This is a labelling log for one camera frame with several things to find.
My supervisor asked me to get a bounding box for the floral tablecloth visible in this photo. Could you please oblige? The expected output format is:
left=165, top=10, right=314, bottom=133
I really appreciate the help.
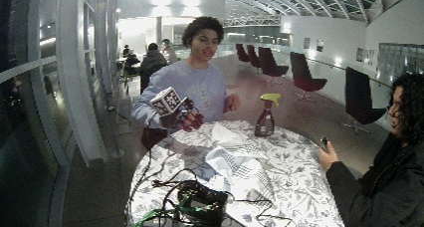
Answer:
left=128, top=119, right=347, bottom=227

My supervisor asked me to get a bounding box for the glass window panel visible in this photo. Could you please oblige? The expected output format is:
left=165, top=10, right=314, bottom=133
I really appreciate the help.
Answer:
left=376, top=42, right=424, bottom=86

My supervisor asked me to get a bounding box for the dark red swivel chair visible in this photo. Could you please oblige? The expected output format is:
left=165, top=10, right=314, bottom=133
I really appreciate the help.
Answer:
left=234, top=43, right=250, bottom=64
left=288, top=51, right=328, bottom=103
left=245, top=44, right=262, bottom=69
left=343, top=66, right=389, bottom=135
left=256, top=46, right=290, bottom=87

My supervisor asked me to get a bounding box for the the person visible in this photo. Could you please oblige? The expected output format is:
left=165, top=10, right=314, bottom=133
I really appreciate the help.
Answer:
left=130, top=16, right=242, bottom=133

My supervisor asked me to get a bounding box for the white column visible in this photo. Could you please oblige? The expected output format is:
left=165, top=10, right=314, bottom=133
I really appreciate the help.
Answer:
left=54, top=0, right=109, bottom=167

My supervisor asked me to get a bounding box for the black electronic box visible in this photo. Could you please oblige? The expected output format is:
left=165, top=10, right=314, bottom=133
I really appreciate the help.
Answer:
left=177, top=179, right=230, bottom=227

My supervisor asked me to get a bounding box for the wall handrail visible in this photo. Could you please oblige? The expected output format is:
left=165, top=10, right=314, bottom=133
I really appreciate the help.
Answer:
left=308, top=56, right=395, bottom=90

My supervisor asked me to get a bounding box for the white patterned dish towel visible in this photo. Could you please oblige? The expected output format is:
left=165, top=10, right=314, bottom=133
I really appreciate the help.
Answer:
left=205, top=121, right=276, bottom=202

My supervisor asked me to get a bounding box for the white marker cube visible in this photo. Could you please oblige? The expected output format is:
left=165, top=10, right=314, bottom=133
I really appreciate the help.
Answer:
left=150, top=87, right=183, bottom=117

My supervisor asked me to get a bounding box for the green cable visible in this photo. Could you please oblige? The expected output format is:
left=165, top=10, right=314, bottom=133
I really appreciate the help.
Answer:
left=132, top=200, right=222, bottom=227

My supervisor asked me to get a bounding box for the spray bottle with yellow trigger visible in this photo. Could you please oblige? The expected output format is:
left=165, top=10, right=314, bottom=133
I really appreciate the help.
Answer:
left=253, top=93, right=282, bottom=137

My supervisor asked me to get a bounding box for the black cable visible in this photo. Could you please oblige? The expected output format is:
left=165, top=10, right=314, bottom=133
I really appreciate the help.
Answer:
left=126, top=149, right=154, bottom=223
left=229, top=198, right=295, bottom=227
left=151, top=168, right=201, bottom=189

